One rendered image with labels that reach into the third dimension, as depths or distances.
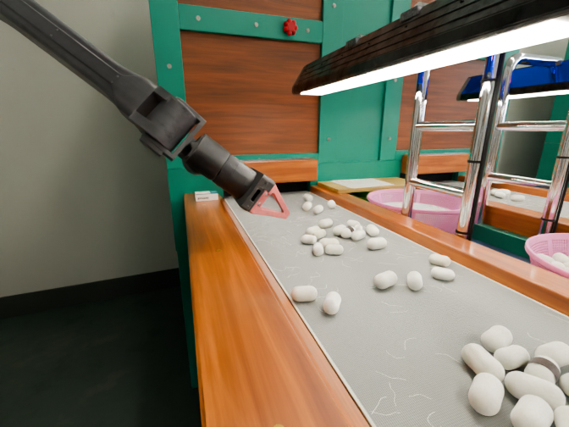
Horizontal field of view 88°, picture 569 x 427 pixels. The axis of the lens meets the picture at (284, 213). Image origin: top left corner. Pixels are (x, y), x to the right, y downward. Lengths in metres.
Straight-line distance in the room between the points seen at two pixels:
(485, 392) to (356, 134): 0.93
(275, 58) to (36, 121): 1.25
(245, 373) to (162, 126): 0.35
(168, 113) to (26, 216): 1.55
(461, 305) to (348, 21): 0.92
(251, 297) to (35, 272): 1.77
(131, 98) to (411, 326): 0.47
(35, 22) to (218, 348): 0.51
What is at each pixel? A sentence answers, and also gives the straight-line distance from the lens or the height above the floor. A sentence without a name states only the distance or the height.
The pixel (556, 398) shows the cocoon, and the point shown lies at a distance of 0.34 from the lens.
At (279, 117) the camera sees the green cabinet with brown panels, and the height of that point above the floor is 0.99.
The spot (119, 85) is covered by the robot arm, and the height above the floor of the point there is 1.01.
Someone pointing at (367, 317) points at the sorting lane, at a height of 0.74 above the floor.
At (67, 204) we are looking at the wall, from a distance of 1.90.
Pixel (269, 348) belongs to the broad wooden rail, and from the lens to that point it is 0.29.
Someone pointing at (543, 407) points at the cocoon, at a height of 0.76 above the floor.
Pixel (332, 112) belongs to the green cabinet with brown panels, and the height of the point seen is 1.01.
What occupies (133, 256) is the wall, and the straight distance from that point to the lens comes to 1.95.
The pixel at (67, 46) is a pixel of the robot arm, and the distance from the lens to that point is 0.57.
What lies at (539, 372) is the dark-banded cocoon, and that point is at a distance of 0.35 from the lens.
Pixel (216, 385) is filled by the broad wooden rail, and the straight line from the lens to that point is 0.27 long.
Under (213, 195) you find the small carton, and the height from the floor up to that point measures 0.78.
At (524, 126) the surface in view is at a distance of 0.85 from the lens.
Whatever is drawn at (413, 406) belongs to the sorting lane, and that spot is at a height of 0.74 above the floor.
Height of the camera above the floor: 0.96
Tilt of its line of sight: 16 degrees down
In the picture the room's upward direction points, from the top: straight up
